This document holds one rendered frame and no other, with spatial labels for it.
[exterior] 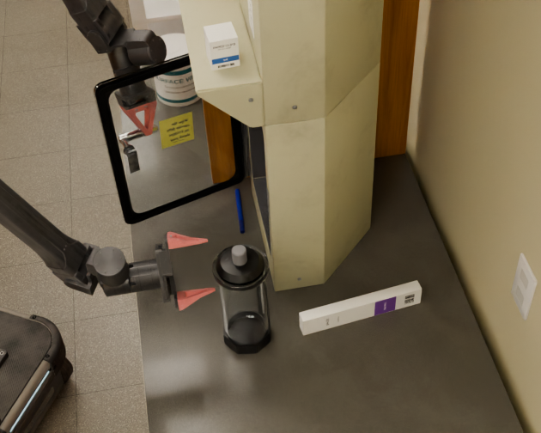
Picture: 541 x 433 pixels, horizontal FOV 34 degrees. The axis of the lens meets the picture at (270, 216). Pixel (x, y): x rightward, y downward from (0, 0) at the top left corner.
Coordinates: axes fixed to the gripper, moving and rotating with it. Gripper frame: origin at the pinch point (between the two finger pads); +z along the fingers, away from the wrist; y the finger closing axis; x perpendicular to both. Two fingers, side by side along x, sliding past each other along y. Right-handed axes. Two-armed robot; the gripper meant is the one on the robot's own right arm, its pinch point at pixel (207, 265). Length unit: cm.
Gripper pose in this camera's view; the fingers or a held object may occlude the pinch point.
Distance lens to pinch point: 168.2
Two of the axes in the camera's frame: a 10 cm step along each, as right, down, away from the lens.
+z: 9.8, -1.5, 0.9
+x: -1.2, -1.8, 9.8
